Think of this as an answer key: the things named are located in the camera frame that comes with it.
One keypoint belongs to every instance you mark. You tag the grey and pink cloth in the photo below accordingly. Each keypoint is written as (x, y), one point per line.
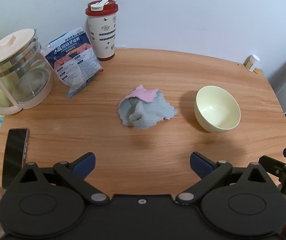
(143, 110)

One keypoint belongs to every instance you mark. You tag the cream bowl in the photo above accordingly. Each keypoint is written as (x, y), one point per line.
(218, 110)

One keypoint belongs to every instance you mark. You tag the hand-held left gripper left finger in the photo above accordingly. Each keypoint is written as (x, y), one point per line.
(84, 167)

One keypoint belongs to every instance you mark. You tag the blue printed packet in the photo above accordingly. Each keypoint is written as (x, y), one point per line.
(74, 62)

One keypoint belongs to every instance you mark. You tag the white tumbler with red lid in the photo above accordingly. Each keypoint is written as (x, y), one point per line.
(102, 30)

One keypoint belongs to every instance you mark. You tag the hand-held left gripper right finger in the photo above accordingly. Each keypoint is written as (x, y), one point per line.
(200, 166)

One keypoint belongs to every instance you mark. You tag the glass kettle with cream lid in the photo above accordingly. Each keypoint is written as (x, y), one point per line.
(17, 75)

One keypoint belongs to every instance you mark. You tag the black smartphone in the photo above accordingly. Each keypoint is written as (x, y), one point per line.
(14, 156)

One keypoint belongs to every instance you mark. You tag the small bottle with white cap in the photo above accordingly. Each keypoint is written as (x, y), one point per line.
(252, 62)

